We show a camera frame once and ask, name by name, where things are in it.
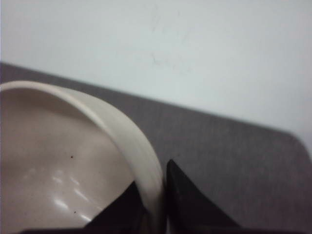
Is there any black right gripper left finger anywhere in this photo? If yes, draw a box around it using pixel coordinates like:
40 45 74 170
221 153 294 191
22 182 147 234

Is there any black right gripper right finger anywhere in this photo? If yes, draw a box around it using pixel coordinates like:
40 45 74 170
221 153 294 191
166 159 241 234

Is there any beige ribbed bowl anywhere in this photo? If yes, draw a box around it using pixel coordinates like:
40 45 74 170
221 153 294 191
0 81 166 234

